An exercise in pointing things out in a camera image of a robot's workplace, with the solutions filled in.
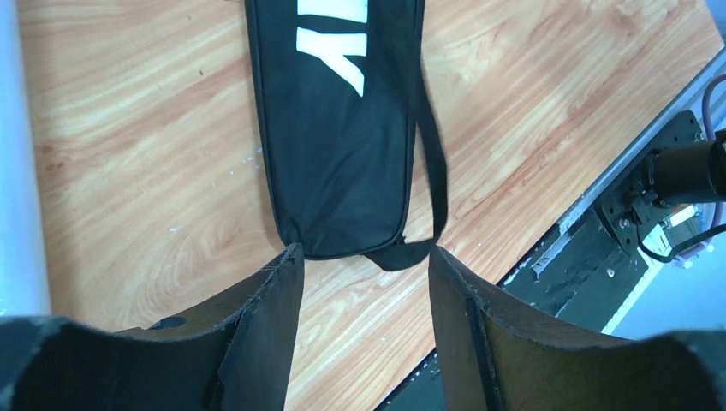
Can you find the white shuttlecock tube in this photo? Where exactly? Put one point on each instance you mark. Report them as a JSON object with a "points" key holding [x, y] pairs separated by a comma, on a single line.
{"points": [[24, 282]]}

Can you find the black racket bag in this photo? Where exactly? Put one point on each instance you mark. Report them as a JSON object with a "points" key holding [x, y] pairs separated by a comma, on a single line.
{"points": [[354, 160]]}

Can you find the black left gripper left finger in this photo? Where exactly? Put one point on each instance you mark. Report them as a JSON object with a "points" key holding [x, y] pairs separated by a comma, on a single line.
{"points": [[232, 351]]}

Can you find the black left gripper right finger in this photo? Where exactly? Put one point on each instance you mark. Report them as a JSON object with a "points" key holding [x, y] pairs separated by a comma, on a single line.
{"points": [[498, 353]]}

